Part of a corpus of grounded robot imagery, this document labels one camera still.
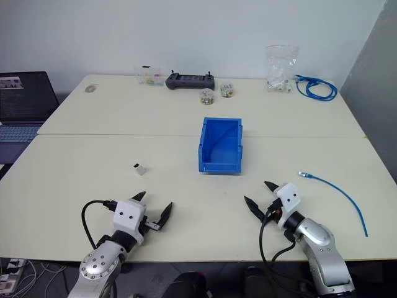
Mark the clear jar of colourful beads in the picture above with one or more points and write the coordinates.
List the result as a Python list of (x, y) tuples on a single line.
[(206, 97), (227, 90)]

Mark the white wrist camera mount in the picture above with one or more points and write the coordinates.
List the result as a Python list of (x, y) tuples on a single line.
[(290, 198), (127, 217)]

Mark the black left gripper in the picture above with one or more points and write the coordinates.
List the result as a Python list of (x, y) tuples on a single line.
[(143, 228)]

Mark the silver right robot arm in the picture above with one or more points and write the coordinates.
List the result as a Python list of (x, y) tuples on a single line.
[(322, 248)]

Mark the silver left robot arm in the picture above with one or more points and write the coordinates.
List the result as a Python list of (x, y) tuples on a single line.
[(99, 267)]

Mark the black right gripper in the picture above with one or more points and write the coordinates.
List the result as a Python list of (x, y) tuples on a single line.
[(274, 206)]

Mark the white power strip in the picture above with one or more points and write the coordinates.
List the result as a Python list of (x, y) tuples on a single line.
[(10, 273)]

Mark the flat round pinkish disc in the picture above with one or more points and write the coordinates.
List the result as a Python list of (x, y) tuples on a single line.
[(90, 88)]

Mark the dark rounded shape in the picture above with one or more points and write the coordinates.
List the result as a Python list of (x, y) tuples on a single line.
[(259, 282)]

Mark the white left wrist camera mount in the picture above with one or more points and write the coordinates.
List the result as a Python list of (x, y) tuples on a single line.
[(127, 217)]

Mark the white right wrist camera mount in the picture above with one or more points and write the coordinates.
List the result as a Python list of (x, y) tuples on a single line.
[(290, 198)]

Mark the clear box of colourful items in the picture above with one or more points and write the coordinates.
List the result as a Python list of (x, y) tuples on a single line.
[(149, 79)]

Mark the clear bag of white connectors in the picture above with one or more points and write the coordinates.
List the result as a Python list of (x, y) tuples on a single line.
[(279, 81)]

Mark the dark open laptop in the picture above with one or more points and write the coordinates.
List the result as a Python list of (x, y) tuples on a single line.
[(24, 99)]

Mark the black handheld remote controller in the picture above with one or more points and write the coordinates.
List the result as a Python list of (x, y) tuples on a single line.
[(189, 81)]

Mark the blue plastic storage bin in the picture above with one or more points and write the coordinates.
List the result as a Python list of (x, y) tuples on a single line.
[(217, 167)]

